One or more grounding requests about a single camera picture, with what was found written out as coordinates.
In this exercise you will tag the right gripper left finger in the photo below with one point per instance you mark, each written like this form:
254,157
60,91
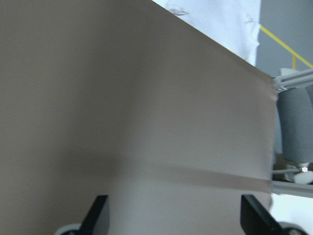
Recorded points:
96,221

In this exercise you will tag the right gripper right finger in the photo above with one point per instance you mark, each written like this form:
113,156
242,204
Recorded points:
255,219

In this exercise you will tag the grey office chair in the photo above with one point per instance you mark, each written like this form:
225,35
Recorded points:
294,133

